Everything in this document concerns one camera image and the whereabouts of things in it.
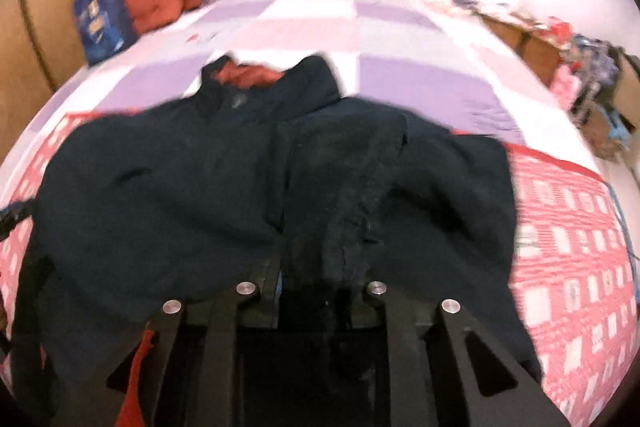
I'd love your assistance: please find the cluttered wooden side table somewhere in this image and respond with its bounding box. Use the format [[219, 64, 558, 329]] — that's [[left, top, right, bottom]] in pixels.
[[450, 0, 639, 160]]

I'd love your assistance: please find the wooden wardrobe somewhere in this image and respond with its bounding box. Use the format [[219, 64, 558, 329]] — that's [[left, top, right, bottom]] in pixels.
[[1, 0, 85, 157]]

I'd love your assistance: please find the purple white checkered bedsheet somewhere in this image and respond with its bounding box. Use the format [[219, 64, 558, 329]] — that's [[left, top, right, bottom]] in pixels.
[[1, 0, 597, 200]]

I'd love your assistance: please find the red checkered blanket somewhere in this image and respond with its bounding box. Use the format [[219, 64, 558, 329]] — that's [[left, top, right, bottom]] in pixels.
[[1, 112, 636, 426]]

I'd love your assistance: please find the dark navy coat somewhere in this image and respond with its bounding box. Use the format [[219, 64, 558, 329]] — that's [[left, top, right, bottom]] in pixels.
[[11, 55, 542, 426]]

